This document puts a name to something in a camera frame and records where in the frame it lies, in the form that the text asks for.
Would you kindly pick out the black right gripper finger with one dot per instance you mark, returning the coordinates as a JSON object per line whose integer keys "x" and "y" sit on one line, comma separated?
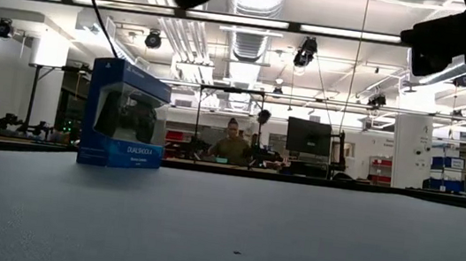
{"x": 440, "y": 38}
{"x": 426, "y": 63}

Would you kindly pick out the black background robot arm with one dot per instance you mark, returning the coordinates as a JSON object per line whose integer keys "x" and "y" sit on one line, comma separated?
{"x": 15, "y": 124}

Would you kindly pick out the white pillar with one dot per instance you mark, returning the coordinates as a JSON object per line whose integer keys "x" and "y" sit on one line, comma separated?
{"x": 410, "y": 152}

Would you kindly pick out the blue storage bin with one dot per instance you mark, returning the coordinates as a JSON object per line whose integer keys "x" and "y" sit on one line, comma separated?
{"x": 447, "y": 162}
{"x": 444, "y": 184}

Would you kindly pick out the red storage bin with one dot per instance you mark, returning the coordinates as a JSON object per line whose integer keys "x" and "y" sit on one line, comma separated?
{"x": 175, "y": 136}
{"x": 382, "y": 162}

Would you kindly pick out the black monitor stand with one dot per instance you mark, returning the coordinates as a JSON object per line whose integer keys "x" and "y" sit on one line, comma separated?
{"x": 341, "y": 150}

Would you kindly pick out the black computer monitor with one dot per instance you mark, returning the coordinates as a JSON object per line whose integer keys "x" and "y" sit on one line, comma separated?
{"x": 308, "y": 136}

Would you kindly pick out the black game controller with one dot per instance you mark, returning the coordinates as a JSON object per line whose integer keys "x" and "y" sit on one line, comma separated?
{"x": 136, "y": 121}

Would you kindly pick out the black round object on stand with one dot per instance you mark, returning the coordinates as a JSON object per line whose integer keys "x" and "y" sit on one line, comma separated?
{"x": 264, "y": 116}

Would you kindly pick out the person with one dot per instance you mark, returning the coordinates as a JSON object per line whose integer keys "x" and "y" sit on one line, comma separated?
{"x": 230, "y": 150}

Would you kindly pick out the blue DualShock controller box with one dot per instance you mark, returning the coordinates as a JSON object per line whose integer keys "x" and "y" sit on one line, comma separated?
{"x": 119, "y": 152}

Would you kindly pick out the black ceiling camera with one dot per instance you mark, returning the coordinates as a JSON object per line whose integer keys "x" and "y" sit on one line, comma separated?
{"x": 305, "y": 52}
{"x": 153, "y": 39}
{"x": 3, "y": 28}
{"x": 377, "y": 100}
{"x": 463, "y": 80}

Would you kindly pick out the silver ceiling air duct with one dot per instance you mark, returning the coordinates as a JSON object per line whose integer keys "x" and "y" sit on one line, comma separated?
{"x": 250, "y": 43}

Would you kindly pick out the black overhead light rail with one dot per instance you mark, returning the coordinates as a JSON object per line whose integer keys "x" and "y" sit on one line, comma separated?
{"x": 290, "y": 26}

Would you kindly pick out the black background frame stand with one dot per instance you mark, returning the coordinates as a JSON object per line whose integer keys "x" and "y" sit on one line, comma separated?
{"x": 232, "y": 90}

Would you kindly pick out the black table edge rail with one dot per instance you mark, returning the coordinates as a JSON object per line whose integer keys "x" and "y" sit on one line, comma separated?
{"x": 298, "y": 179}

